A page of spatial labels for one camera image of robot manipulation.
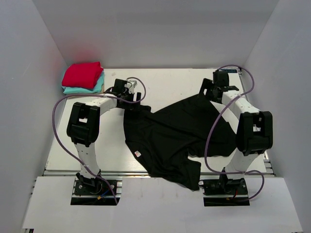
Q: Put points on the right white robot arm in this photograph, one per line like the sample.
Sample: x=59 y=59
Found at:
x=254 y=133

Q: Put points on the black t-shirt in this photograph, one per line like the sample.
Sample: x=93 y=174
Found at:
x=162 y=141

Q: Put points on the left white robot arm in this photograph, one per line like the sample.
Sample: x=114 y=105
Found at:
x=84 y=121

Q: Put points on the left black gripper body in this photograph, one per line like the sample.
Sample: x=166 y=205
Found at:
x=129 y=105

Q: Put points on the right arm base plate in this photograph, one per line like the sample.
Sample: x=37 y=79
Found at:
x=224 y=192

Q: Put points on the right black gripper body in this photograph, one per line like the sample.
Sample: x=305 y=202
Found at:
x=208 y=84

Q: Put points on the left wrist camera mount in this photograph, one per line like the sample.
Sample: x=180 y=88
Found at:
x=130 y=86

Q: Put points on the blue table label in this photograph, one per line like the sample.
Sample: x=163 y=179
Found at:
x=232 y=71

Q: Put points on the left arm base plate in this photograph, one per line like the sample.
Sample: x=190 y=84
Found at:
x=95 y=192

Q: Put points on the red folded t-shirt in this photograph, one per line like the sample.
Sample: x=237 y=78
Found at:
x=83 y=75

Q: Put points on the teal folded t-shirt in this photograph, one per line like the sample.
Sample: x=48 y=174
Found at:
x=98 y=88

